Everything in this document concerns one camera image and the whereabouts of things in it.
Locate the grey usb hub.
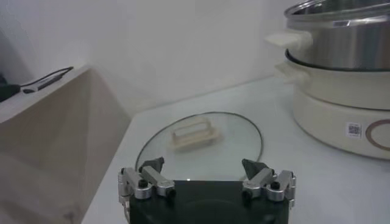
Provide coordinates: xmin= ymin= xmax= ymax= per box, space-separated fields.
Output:
xmin=23 ymin=75 xmax=65 ymax=94

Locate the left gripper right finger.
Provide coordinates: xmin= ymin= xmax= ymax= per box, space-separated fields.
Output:
xmin=241 ymin=158 xmax=297 ymax=203

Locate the white side table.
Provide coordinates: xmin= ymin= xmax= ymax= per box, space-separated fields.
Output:
xmin=0 ymin=65 xmax=91 ymax=124

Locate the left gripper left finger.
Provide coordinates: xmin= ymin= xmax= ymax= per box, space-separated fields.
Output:
xmin=118 ymin=156 xmax=177 ymax=201

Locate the black computer mouse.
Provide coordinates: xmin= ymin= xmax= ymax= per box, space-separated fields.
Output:
xmin=0 ymin=74 xmax=21 ymax=103

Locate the stainless steel steamer basket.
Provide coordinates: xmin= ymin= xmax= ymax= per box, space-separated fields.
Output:
xmin=264 ymin=0 xmax=390 ymax=72

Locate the cream electric cooker base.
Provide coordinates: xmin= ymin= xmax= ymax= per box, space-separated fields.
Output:
xmin=274 ymin=50 xmax=390 ymax=161

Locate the round glass pot lid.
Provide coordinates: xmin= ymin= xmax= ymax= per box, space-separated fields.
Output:
xmin=135 ymin=111 xmax=263 ymax=182

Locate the black usb hub cable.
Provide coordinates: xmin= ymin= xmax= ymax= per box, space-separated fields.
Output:
xmin=19 ymin=66 xmax=75 ymax=89

